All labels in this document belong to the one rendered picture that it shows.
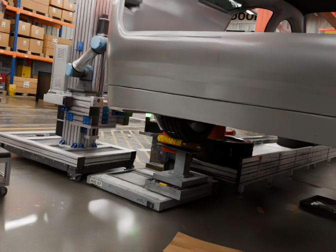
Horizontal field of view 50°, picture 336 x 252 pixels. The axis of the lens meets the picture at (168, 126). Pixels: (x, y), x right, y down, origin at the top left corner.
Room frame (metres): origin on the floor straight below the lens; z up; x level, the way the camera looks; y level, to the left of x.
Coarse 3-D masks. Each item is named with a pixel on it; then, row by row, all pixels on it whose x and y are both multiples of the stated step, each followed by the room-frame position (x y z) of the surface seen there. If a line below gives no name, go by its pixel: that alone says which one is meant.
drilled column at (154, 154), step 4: (152, 136) 3.93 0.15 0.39; (156, 136) 3.89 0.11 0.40; (152, 140) 3.92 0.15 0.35; (156, 140) 3.89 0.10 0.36; (152, 148) 3.95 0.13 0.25; (156, 148) 3.88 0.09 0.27; (152, 152) 3.91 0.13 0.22; (156, 152) 3.88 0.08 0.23; (152, 156) 3.90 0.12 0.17; (156, 156) 3.87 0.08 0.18; (152, 160) 3.90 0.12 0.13; (156, 160) 3.88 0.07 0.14; (160, 160) 3.94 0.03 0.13
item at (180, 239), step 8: (176, 240) 2.12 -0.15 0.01; (184, 240) 2.14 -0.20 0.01; (192, 240) 2.16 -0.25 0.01; (200, 240) 2.18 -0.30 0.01; (168, 248) 2.00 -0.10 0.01; (176, 248) 2.02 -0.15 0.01; (184, 248) 2.03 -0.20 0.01; (192, 248) 2.05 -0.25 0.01; (200, 248) 2.06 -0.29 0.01; (208, 248) 2.08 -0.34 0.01; (216, 248) 2.09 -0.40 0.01; (224, 248) 2.11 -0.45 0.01; (232, 248) 2.12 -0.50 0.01
